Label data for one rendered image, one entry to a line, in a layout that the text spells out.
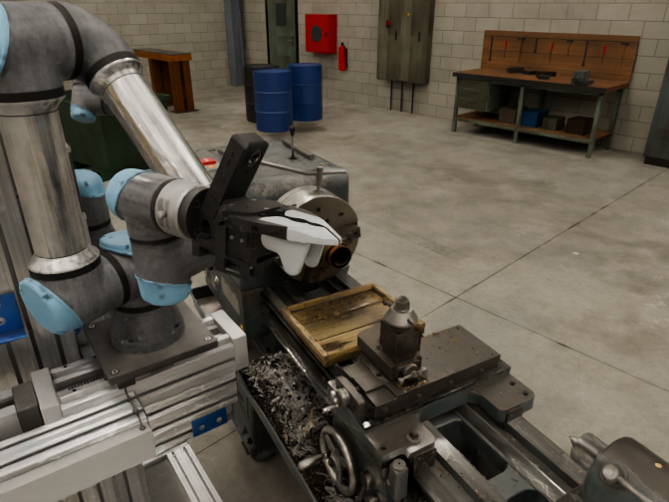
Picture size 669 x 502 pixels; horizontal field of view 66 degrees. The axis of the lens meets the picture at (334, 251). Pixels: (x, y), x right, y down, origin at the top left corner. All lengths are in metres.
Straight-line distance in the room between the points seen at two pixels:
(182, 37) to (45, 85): 11.91
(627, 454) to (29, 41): 1.11
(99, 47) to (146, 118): 0.13
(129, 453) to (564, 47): 7.77
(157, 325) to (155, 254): 0.39
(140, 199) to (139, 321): 0.44
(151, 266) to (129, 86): 0.31
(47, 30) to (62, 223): 0.29
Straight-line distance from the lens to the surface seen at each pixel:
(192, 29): 12.91
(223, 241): 0.62
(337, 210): 1.75
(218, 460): 2.50
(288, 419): 1.79
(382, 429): 1.29
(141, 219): 0.73
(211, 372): 1.24
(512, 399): 1.43
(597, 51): 8.11
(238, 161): 0.61
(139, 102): 0.91
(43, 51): 0.91
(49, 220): 0.96
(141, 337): 1.13
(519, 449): 1.40
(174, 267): 0.77
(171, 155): 0.88
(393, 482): 1.27
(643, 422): 2.99
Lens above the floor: 1.81
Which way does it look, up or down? 26 degrees down
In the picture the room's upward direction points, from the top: straight up
